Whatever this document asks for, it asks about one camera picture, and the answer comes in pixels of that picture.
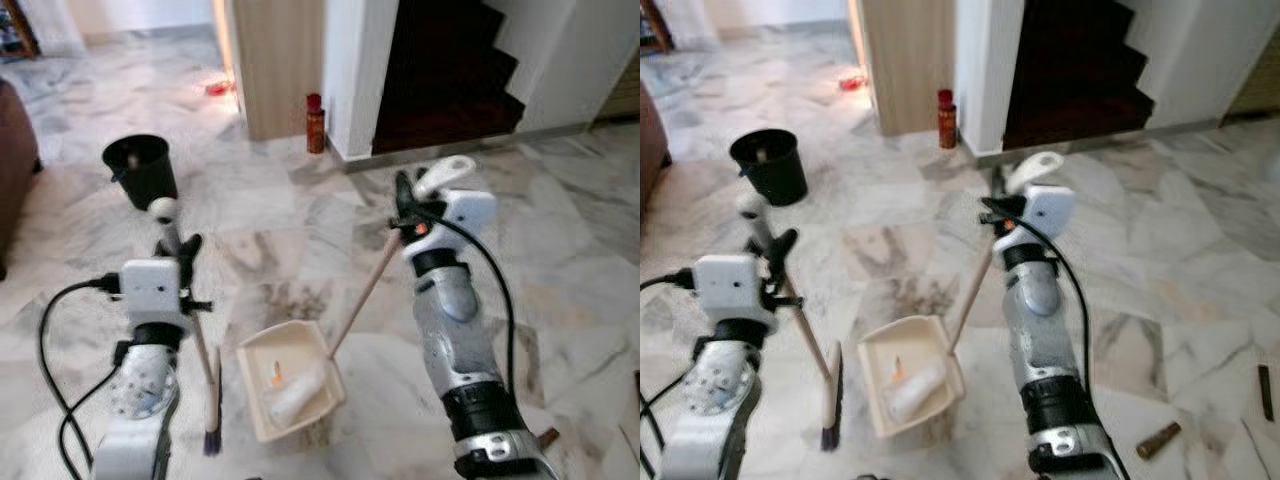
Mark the cream long handled dustpan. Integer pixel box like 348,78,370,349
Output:
857,150,1067,440
236,155,478,444

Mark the wooden handled broom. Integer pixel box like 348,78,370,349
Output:
148,197,224,457
736,192,845,452

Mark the black plastic bucket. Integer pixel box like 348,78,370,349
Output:
102,134,179,210
729,128,810,207

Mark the red brown spray bottle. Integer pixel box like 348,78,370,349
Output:
306,94,327,155
936,89,959,151

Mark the dark wooden staircase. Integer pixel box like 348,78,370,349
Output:
371,0,527,156
1002,0,1157,152

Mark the light wooden cabinet panel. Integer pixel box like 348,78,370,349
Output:
860,0,957,137
230,0,326,142

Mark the brown sofa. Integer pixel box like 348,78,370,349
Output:
0,78,42,282
640,85,672,213

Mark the dark wooden chair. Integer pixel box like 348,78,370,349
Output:
640,0,674,57
0,0,42,63

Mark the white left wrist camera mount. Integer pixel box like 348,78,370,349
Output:
692,254,768,331
119,258,188,331

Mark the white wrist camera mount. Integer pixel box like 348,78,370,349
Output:
692,254,768,331
1018,184,1078,253
430,189,499,261
119,258,188,331

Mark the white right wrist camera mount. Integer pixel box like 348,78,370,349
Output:
1018,184,1078,253
430,189,499,261

